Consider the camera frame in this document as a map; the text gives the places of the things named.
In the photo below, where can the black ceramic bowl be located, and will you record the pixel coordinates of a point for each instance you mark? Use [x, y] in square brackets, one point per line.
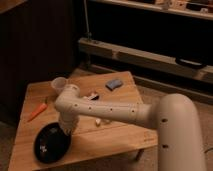
[51, 144]

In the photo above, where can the orange toy carrot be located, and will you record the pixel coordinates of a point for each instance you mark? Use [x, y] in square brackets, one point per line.
[39, 109]

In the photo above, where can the wooden folding table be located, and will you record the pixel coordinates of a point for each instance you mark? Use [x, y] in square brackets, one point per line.
[89, 141]

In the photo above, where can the vertical metal pole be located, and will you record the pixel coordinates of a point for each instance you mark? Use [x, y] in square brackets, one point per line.
[88, 33]

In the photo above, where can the black case handle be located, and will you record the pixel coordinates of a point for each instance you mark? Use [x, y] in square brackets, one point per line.
[190, 64]

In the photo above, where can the wooden bench beam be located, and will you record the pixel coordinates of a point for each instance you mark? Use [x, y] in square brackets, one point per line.
[144, 59]

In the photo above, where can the translucent plastic cup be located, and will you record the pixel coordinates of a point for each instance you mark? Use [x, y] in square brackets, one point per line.
[58, 84]

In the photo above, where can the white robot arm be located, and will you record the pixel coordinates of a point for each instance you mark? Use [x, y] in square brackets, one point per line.
[175, 117]

